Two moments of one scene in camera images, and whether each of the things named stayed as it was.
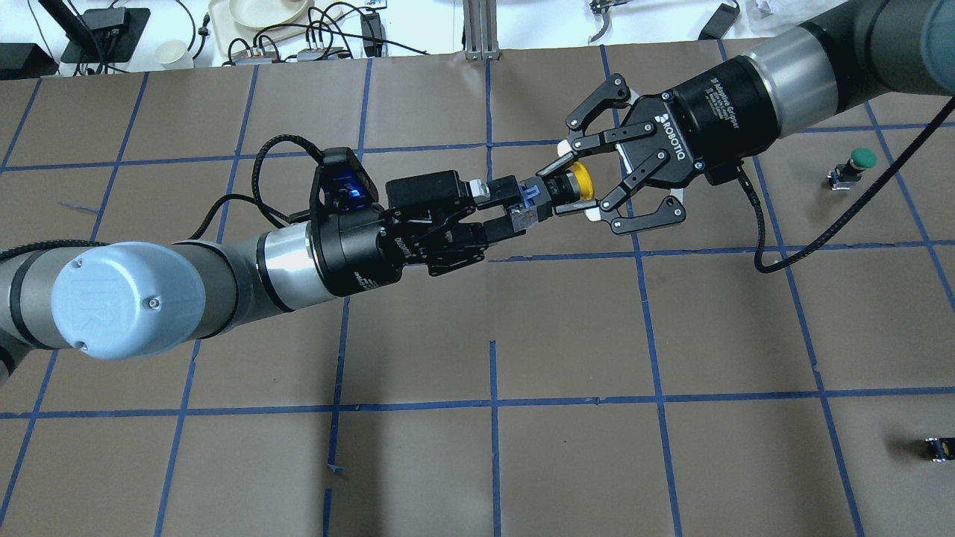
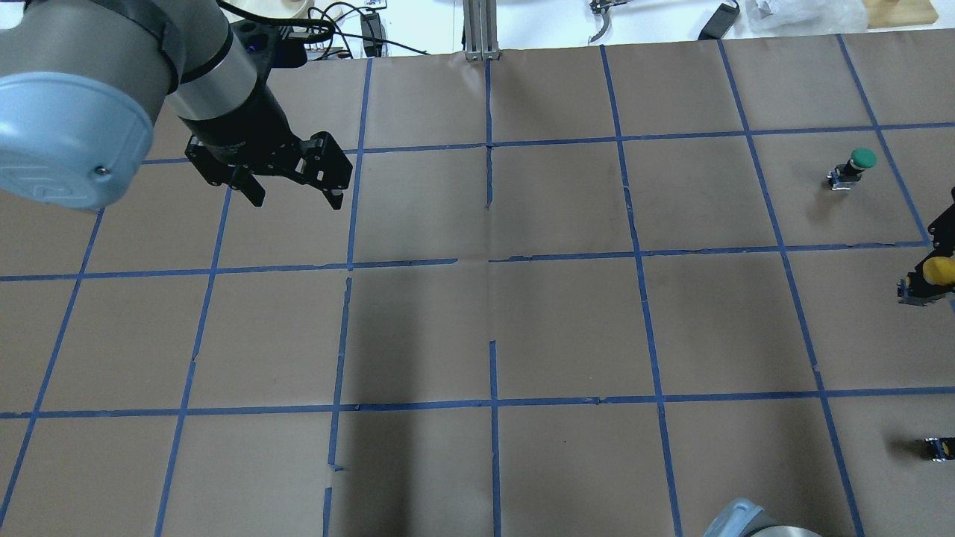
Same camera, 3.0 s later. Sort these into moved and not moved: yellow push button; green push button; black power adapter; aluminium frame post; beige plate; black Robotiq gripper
Moved: black Robotiq gripper; yellow push button
Not moved: black power adapter; aluminium frame post; beige plate; green push button
